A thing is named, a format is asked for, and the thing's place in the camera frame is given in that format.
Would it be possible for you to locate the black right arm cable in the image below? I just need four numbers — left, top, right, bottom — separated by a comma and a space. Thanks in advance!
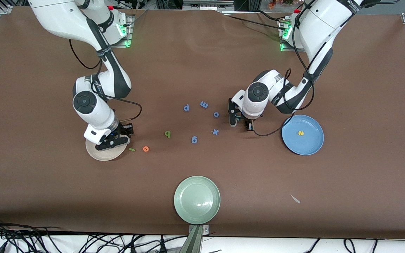
69, 39, 143, 122

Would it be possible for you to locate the black cable on table cover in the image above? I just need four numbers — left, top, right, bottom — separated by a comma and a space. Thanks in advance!
224, 14, 285, 30

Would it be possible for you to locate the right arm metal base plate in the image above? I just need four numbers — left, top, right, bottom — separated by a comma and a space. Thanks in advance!
109, 15, 133, 48

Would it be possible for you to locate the grey metal frame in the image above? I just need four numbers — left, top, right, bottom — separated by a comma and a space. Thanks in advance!
182, 0, 234, 11

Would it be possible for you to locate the black floor cable bundle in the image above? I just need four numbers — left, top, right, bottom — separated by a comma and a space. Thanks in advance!
0, 216, 189, 253

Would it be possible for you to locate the beige round plate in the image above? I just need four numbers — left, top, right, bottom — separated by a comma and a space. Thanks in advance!
85, 139, 128, 161

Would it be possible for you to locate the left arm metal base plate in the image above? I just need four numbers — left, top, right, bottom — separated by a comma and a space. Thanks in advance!
279, 19, 307, 53

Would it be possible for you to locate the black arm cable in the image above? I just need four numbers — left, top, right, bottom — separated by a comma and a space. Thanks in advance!
252, 14, 315, 137
69, 39, 143, 122

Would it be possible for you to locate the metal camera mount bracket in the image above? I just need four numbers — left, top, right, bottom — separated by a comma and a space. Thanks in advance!
180, 224, 210, 253

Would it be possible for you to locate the brown table cover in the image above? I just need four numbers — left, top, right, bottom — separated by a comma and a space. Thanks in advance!
0, 6, 405, 241

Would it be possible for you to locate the orange background object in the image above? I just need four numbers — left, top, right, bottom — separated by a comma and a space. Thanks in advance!
269, 0, 294, 9

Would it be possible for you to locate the pale green round plate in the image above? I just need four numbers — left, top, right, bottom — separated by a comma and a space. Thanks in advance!
174, 176, 221, 225

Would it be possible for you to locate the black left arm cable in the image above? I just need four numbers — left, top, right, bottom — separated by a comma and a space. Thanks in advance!
252, 14, 315, 137

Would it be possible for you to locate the blue round plate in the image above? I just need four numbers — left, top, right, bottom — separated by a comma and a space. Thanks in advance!
282, 115, 324, 156

